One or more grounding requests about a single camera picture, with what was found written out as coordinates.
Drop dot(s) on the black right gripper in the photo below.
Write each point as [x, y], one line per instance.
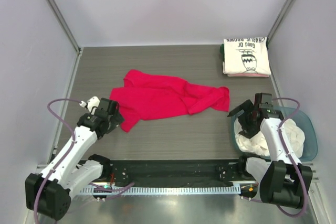
[249, 131]

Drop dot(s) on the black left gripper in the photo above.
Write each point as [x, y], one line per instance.
[116, 120]

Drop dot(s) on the red t shirt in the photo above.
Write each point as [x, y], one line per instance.
[145, 97]

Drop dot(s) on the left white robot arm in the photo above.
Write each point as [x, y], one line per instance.
[51, 191]

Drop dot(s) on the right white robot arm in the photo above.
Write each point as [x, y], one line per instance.
[284, 181]

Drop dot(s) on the folded pink t shirt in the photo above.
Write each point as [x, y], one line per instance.
[250, 75]

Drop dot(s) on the folded white printed t shirt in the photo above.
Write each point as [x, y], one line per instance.
[246, 55]

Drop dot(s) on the crumpled white t shirt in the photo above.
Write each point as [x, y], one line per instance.
[258, 145]

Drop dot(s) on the folded dark green t shirt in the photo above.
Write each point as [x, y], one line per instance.
[222, 53]

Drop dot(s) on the blue plastic basket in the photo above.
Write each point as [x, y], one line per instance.
[310, 148]

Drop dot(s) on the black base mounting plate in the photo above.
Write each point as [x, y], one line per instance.
[190, 173]

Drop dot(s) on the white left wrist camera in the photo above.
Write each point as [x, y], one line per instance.
[90, 104]

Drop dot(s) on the right aluminium corner post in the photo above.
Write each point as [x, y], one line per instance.
[280, 18]

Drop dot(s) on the aluminium corner post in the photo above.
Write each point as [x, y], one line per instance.
[280, 18]
[58, 15]

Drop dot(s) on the left aluminium corner post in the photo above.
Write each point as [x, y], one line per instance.
[58, 15]

